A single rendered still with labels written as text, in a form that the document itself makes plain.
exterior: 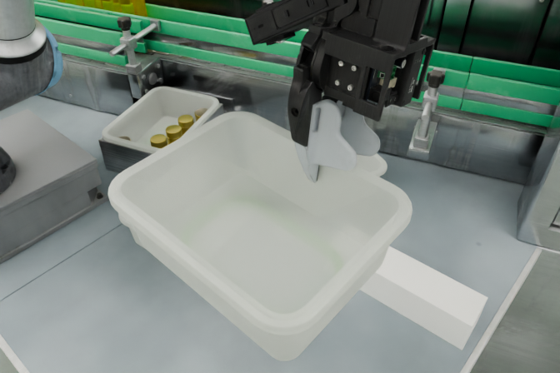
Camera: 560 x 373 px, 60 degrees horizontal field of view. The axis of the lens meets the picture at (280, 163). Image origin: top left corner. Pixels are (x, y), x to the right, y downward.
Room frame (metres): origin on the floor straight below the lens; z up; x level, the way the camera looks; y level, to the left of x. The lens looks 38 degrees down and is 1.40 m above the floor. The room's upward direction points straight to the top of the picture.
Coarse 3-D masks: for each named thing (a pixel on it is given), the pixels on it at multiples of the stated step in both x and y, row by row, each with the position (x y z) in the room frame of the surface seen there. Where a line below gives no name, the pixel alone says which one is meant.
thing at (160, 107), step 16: (144, 96) 0.95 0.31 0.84; (160, 96) 0.98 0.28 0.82; (176, 96) 0.97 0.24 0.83; (192, 96) 0.96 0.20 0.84; (208, 96) 0.95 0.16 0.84; (128, 112) 0.88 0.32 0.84; (144, 112) 0.92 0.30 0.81; (160, 112) 0.97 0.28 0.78; (176, 112) 0.97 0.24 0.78; (192, 112) 0.95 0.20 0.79; (208, 112) 0.88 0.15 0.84; (112, 128) 0.83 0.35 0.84; (128, 128) 0.87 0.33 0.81; (144, 128) 0.91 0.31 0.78; (160, 128) 0.92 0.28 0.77; (192, 128) 0.82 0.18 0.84; (128, 144) 0.77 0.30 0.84; (144, 144) 0.86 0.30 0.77
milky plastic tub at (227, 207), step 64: (256, 128) 0.41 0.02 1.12; (128, 192) 0.32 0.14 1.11; (192, 192) 0.37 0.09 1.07; (256, 192) 0.38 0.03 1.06; (320, 192) 0.35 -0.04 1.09; (384, 192) 0.31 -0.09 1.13; (192, 256) 0.24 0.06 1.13; (256, 256) 0.30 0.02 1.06; (320, 256) 0.30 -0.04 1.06; (384, 256) 0.28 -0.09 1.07; (256, 320) 0.19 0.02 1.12; (320, 320) 0.21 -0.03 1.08
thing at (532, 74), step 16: (160, 16) 1.17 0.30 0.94; (176, 16) 1.15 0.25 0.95; (192, 16) 1.13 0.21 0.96; (208, 16) 1.11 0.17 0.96; (224, 16) 1.11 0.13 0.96; (240, 32) 1.09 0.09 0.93; (304, 32) 1.02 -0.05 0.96; (432, 64) 0.92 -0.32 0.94; (448, 64) 0.90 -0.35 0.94; (464, 64) 0.89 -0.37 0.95; (480, 64) 0.88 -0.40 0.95; (496, 64) 0.87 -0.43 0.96; (512, 64) 0.86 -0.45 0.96; (528, 80) 0.85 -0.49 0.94; (544, 80) 0.84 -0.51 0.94
